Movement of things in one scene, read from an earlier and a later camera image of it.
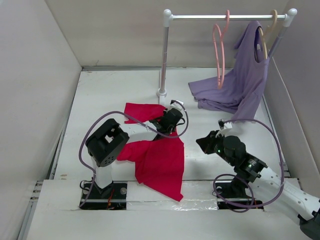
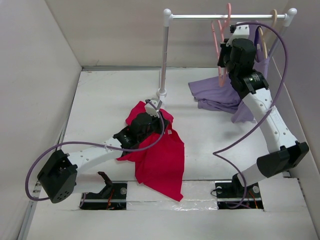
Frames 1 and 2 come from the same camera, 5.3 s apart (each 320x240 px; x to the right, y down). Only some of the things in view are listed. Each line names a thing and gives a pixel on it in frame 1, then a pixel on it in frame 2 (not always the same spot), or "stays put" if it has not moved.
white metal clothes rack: x=168 y=17 stays put
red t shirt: x=159 y=163 stays put
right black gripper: x=206 y=143 -> x=224 y=49
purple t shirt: x=244 y=87 stays put
